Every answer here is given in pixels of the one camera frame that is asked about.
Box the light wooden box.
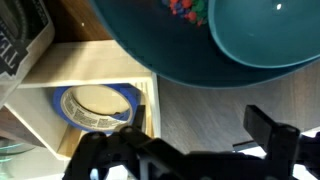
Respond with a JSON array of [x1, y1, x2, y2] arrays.
[[3, 39, 162, 162]]

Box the colourful small beads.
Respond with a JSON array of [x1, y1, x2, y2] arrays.
[[161, 0, 209, 27]]

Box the dark teal bowl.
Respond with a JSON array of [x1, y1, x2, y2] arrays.
[[88, 0, 320, 89]]

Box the blue masking tape roll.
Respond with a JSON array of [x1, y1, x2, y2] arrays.
[[52, 83, 143, 134]]

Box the clear glass dish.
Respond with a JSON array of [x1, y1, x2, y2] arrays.
[[0, 137, 36, 164]]

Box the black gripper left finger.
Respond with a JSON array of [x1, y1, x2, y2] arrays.
[[63, 104, 188, 180]]

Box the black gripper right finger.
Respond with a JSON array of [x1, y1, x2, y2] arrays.
[[243, 104, 302, 180]]

